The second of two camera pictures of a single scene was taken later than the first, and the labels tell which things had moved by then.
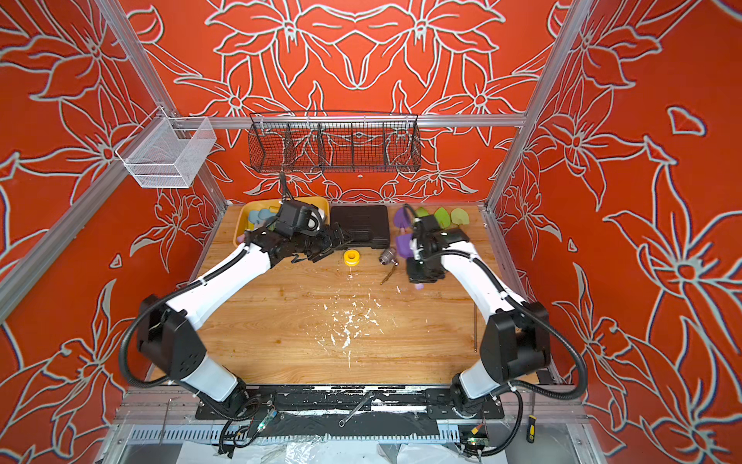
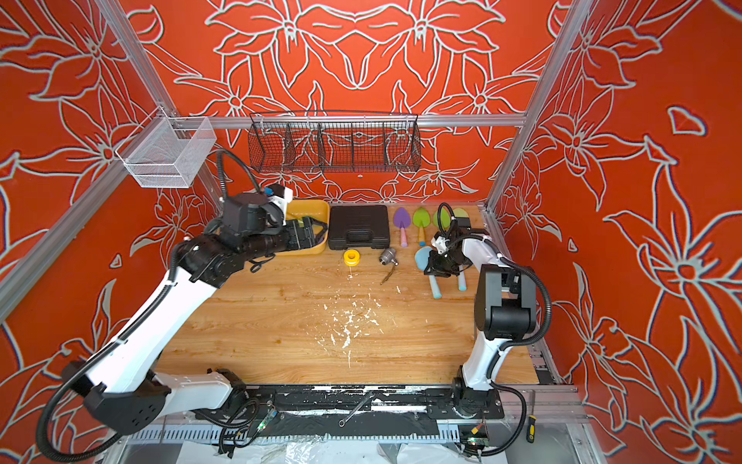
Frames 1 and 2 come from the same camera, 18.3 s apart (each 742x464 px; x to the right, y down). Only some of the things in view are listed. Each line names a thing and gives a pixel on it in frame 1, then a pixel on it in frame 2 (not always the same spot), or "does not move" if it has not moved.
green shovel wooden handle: (442, 217) does not move
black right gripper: (415, 273) -> (441, 267)
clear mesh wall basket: (167, 152) does not move
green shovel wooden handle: (460, 216) does not move
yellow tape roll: (352, 258) does not move
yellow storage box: (258, 215) -> (308, 208)
